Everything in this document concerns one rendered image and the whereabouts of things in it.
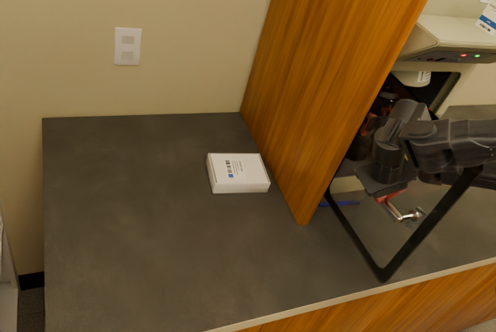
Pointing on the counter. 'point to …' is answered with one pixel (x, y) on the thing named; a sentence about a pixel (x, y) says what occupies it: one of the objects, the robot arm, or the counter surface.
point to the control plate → (450, 56)
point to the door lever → (398, 212)
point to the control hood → (448, 37)
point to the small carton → (488, 18)
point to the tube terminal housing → (449, 3)
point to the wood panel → (327, 63)
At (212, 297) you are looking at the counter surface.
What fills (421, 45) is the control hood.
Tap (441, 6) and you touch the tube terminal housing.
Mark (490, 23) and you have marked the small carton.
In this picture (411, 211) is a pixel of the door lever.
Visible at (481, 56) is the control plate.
